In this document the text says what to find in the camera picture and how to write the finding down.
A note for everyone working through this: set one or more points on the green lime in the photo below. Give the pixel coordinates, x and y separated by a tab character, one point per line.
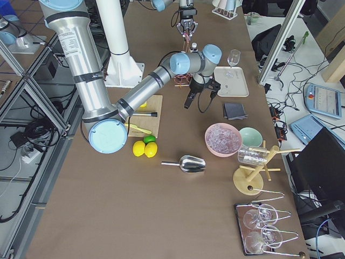
149	139

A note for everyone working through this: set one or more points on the cream tray with bear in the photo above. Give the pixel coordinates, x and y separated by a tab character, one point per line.
232	81

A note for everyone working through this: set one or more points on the clear wine glass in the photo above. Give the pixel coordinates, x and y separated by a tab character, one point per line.
232	60

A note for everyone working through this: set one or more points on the wooden glass drying stand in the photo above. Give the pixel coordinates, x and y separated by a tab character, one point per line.
247	178

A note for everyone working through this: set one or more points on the grey folded cloth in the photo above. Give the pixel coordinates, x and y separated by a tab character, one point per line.
233	111

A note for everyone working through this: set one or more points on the steel ice scoop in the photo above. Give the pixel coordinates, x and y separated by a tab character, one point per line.
188	164

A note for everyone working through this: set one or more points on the blue teach pendant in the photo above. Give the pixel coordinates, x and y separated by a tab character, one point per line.
323	100

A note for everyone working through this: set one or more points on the upper whole lemon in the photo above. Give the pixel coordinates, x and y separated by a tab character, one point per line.
138	148

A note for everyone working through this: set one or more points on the whole lemon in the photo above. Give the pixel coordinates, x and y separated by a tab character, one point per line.
138	148
150	149

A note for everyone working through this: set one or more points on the pink bowl of ice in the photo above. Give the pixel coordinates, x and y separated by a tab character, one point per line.
222	139

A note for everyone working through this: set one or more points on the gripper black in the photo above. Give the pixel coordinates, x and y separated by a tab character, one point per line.
186	13
195	87

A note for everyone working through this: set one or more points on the mint green bowl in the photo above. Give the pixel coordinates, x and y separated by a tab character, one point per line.
251	137

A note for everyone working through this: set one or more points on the copper wire bottle basket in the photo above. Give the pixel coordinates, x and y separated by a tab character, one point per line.
185	79

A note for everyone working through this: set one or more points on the black laptop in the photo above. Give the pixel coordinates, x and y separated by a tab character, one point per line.
320	167

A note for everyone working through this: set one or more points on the black tray with glasses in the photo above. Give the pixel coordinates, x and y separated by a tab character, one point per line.
248	221

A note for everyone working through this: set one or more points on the lower whole lemon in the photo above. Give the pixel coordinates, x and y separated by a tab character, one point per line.
150	149

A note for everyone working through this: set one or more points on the white cup rack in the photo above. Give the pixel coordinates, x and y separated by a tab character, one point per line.
225	8

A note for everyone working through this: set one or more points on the aluminium frame structure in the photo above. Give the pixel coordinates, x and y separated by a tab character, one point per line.
40	112

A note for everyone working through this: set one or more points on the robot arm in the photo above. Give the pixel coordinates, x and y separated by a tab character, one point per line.
110	96
161	5

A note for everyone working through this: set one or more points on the clear ribbed glass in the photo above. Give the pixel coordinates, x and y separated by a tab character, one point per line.
252	155

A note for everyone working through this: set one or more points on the bamboo cutting board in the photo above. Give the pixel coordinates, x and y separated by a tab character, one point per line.
154	104

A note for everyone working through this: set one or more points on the half lemon slice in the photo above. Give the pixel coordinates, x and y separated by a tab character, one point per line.
143	105

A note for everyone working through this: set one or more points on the yellow plastic knife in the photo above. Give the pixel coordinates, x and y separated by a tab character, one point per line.
138	128

